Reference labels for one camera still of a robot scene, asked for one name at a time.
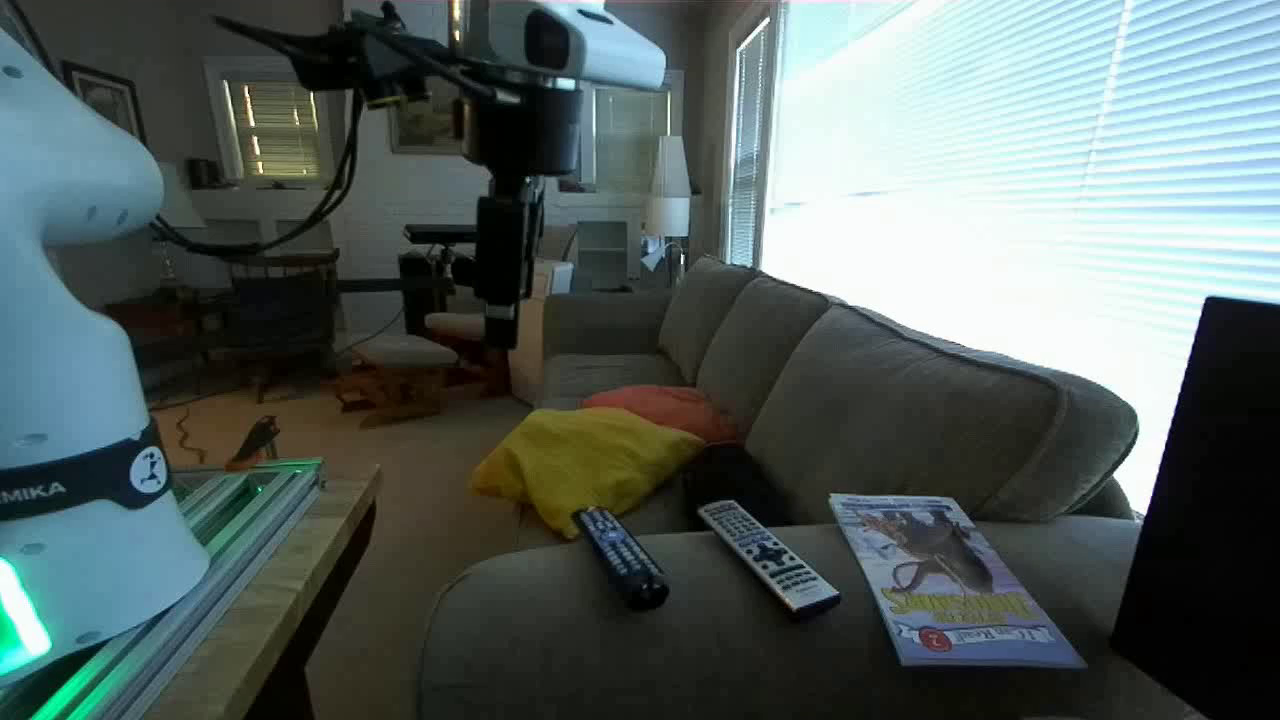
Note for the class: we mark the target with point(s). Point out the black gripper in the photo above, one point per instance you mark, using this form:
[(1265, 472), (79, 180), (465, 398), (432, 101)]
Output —
[(508, 241)]

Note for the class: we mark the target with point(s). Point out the black remote control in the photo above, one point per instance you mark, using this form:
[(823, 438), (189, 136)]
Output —
[(623, 556)]

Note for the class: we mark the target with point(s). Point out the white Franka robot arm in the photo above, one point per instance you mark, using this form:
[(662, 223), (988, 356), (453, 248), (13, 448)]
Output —
[(64, 403)]

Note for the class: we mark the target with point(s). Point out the white remote control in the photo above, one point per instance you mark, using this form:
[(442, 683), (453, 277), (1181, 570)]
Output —
[(769, 554)]

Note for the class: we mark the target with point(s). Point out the grey fabric couch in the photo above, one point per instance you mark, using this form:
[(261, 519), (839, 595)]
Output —
[(866, 403)]

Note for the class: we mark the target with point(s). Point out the beige armchair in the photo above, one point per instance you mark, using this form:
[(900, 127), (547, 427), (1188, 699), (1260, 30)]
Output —
[(541, 333)]

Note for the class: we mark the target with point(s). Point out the black stand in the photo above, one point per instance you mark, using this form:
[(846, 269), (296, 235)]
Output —
[(424, 284)]

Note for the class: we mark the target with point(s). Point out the white cushioned wooden footstool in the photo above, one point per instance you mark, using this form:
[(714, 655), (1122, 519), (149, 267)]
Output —
[(401, 350)]

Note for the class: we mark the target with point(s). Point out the grey side shelf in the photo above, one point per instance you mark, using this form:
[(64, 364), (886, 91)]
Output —
[(602, 252)]

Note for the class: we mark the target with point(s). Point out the yellow cloth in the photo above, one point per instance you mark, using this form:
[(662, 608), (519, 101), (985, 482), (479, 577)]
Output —
[(585, 460)]

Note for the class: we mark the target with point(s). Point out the orange cushion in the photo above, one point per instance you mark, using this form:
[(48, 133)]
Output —
[(667, 406)]

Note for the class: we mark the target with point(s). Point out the dark wooden chair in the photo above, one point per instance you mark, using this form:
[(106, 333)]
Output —
[(282, 307)]

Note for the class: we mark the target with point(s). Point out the white floor lamp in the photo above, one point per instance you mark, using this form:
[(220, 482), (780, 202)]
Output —
[(669, 180)]

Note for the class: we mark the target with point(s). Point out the white framed window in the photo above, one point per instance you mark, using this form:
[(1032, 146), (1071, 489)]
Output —
[(626, 142)]

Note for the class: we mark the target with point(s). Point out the small dark floor object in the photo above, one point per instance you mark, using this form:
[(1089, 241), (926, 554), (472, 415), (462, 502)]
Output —
[(257, 440)]

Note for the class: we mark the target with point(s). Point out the small window with blinds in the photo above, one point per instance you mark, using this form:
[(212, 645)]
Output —
[(275, 127)]

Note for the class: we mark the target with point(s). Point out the tall narrow window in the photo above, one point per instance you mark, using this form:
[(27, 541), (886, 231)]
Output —
[(748, 146)]

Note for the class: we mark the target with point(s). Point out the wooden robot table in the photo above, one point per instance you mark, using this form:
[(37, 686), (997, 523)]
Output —
[(306, 574)]

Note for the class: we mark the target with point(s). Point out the small dark sill object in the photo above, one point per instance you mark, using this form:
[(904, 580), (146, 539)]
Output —
[(202, 172)]

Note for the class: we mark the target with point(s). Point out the dinosaur picture book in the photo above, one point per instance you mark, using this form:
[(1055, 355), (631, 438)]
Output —
[(952, 580)]

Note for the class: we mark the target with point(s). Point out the large white window blinds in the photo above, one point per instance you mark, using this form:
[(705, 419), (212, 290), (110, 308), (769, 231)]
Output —
[(1042, 172)]

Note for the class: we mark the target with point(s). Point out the black lampshade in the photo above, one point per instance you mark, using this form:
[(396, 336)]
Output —
[(1214, 506)]

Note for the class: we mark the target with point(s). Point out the framed wall picture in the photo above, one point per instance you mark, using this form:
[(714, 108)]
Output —
[(424, 129)]

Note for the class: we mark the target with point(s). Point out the small dark picture frame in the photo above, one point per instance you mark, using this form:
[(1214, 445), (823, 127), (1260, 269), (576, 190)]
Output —
[(106, 96)]

